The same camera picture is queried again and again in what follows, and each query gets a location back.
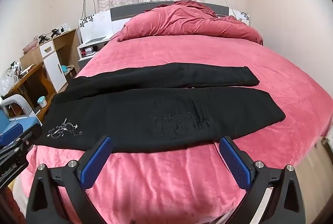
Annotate black embroidered pants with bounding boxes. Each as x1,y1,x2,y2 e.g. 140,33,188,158
35,63,287,154

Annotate white floral headboard panel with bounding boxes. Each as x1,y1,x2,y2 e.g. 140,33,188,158
77,11,115,44
229,8,251,25

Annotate pink duvet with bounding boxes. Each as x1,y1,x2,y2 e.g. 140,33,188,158
116,0,263,45

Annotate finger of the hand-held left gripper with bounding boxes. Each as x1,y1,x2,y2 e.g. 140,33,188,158
0,123,43,148

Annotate wooden desk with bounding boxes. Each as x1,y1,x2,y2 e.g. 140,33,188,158
0,61,56,120

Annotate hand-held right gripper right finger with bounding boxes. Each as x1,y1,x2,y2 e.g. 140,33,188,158
219,136,307,224

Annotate grey headboard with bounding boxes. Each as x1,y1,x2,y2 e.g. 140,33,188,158
110,1,229,29

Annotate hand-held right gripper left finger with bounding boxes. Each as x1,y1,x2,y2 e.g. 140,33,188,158
25,135,113,224

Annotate wooden cabinet with white door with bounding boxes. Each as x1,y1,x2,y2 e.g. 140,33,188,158
19,29,80,94

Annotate teal plastic item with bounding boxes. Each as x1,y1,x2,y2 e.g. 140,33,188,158
60,65,75,75

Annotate clear plastic bag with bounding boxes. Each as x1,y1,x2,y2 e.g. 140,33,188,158
0,68,21,96

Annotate bed with pink sheet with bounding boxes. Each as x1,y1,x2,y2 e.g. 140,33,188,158
13,37,333,224

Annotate pink bag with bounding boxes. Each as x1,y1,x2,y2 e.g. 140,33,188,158
23,40,39,55

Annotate white grey nightstand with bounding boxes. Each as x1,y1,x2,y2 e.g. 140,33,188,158
77,36,113,70

